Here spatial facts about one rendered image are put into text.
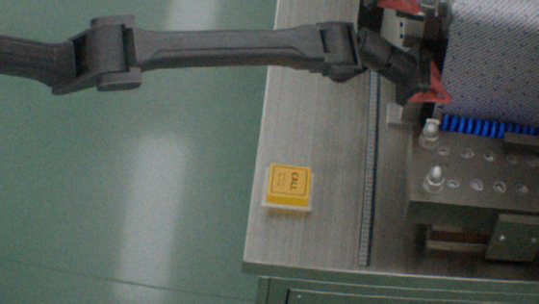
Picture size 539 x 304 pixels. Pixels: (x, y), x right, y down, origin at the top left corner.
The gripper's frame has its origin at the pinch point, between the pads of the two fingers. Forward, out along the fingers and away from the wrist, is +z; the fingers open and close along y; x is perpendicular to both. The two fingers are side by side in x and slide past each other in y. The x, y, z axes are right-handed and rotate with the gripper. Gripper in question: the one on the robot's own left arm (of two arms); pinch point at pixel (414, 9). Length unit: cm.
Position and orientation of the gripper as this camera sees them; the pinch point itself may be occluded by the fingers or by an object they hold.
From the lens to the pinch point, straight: 200.8
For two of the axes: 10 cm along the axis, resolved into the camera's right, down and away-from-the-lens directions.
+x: 6.9, -4.3, -5.9
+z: 7.2, 5.0, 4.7
